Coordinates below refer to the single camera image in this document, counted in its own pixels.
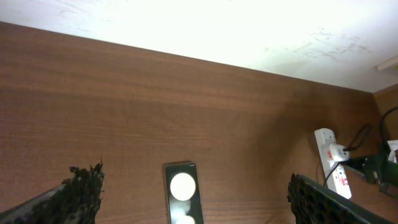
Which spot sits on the white power strip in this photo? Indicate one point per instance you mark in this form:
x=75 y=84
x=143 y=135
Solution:
x=335 y=175

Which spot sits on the black smartphone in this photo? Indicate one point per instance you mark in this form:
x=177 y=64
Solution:
x=183 y=193

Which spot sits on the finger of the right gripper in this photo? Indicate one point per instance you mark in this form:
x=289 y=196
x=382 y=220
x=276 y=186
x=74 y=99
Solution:
x=357 y=166

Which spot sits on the brown partition board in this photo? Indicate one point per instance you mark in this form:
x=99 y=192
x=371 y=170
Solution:
x=386 y=101

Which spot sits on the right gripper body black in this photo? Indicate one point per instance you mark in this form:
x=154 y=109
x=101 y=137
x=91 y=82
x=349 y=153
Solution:
x=382 y=172

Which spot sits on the white USB wall charger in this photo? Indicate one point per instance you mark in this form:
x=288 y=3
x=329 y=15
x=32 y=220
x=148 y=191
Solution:
x=336 y=153

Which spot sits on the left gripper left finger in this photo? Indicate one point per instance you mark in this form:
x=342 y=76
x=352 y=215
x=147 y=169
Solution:
x=75 y=200

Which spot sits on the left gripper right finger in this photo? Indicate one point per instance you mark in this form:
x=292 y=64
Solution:
x=310 y=202

